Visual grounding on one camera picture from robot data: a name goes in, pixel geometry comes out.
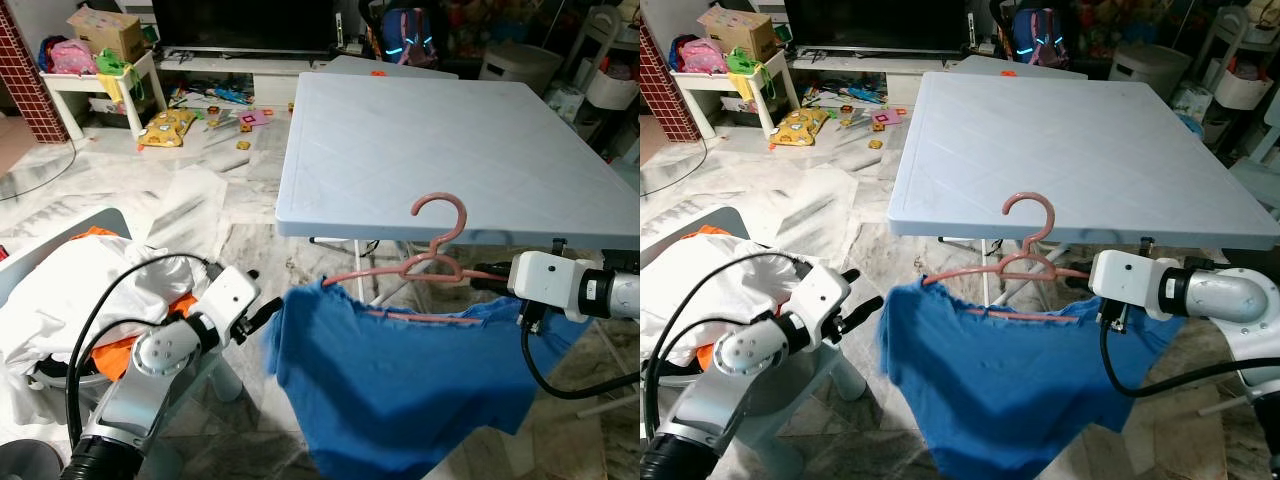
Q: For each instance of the pale grey waste bin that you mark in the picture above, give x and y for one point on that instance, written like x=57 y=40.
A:
x=1150 y=70
x=520 y=68

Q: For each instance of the green toy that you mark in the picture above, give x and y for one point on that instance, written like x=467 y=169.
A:
x=745 y=62
x=115 y=62

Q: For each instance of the cardboard box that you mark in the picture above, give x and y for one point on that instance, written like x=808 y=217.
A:
x=108 y=32
x=738 y=32

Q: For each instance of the dark blue backpack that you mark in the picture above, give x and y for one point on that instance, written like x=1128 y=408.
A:
x=407 y=35
x=1038 y=35

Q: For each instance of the orange garment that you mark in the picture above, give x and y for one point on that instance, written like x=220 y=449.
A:
x=708 y=355
x=120 y=355

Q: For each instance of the pink toy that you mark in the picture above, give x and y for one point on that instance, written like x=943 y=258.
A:
x=252 y=118
x=884 y=118

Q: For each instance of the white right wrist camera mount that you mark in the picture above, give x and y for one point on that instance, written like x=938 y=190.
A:
x=1125 y=280
x=545 y=280

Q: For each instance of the small pale grey table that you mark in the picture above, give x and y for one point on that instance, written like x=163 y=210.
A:
x=1045 y=66

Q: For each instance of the yellow toy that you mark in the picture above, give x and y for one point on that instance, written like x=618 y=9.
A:
x=167 y=128
x=798 y=127

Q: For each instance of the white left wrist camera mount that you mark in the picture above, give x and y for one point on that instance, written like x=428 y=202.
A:
x=228 y=295
x=818 y=295

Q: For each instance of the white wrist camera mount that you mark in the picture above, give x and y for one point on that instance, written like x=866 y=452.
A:
x=228 y=295
x=818 y=295
x=545 y=280
x=1125 y=280

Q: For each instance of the white shirt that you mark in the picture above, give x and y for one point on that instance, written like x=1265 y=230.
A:
x=60 y=300
x=680 y=295

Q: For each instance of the white side table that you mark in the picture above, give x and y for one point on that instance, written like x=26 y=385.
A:
x=715 y=80
x=85 y=80

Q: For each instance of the red brick pattern pillar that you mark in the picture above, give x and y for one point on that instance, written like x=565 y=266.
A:
x=668 y=75
x=30 y=80

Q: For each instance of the large pale grey folding table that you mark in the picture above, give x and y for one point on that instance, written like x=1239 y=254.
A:
x=1070 y=150
x=450 y=150

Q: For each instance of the black television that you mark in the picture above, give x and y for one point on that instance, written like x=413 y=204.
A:
x=245 y=22
x=880 y=22

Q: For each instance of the white trolley cart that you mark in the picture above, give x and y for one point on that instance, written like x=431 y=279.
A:
x=612 y=90
x=1240 y=90

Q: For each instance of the pale blue child chair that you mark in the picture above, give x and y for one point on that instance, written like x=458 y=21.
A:
x=730 y=225
x=40 y=255

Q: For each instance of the black round stand base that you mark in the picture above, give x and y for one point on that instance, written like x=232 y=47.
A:
x=25 y=465

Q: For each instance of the pink bag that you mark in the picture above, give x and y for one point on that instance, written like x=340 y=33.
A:
x=72 y=58
x=703 y=58

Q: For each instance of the white television bench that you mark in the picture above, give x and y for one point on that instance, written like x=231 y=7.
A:
x=880 y=65
x=250 y=68

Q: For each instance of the pink clothes hanger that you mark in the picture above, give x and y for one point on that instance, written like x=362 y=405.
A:
x=1028 y=196
x=437 y=197

